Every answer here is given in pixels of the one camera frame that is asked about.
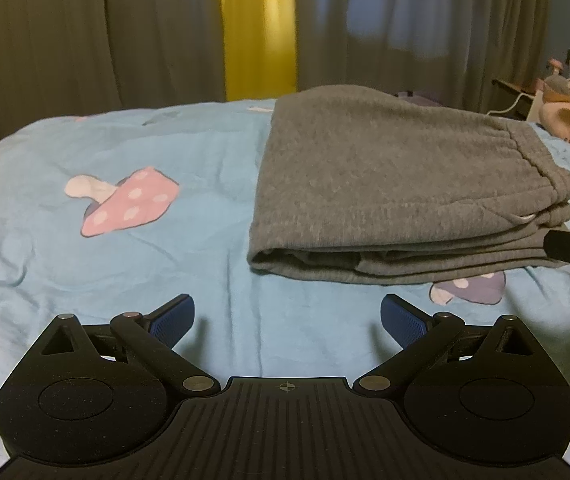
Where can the yellow curtain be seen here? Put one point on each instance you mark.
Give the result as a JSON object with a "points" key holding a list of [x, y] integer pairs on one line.
{"points": [[260, 30]]}

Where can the grey curtain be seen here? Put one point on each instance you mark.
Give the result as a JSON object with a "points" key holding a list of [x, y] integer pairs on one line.
{"points": [[90, 35], [415, 20]]}

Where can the grey pants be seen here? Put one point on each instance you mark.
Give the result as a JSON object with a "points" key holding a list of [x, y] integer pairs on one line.
{"points": [[390, 185]]}

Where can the black bedside shelf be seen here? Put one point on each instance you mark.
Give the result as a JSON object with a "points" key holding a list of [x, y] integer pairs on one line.
{"points": [[512, 90]]}

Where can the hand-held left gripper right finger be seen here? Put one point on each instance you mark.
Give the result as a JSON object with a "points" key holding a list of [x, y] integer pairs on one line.
{"points": [[405, 321]]}

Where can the blue mushroom-print bedsheet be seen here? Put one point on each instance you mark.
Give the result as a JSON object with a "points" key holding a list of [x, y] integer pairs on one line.
{"points": [[115, 260]]}

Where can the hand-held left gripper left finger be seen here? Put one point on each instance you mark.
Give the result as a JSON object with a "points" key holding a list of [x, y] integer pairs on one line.
{"points": [[172, 317]]}

